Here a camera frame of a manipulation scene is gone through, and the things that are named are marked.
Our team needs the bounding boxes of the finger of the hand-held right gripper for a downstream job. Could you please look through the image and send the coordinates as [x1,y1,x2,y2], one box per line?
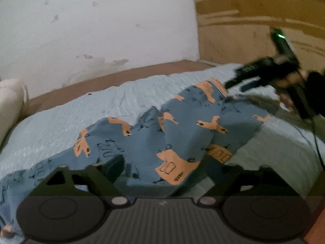
[240,80,267,93]
[224,76,254,90]

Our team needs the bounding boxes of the plywood panel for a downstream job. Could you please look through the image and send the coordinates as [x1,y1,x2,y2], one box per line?
[192,0,325,75]

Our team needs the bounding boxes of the cream rolled blanket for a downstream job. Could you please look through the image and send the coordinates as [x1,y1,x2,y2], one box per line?
[0,77,30,146]

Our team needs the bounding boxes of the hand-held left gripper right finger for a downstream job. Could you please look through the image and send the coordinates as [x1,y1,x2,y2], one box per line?
[203,166,300,197]

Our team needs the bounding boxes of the person's right hand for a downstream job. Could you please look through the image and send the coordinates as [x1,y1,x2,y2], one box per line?
[274,69,309,114]

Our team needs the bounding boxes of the blue pants with orange print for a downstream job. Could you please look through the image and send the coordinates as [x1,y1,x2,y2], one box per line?
[0,78,272,237]

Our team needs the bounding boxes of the black cable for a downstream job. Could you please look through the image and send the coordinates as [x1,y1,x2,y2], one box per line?
[296,115,325,171]

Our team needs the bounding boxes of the light blue deer-print bedspread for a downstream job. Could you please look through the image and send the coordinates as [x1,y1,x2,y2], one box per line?
[0,63,325,199]

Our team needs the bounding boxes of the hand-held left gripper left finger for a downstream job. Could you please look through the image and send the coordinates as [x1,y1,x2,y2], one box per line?
[34,156,125,197]

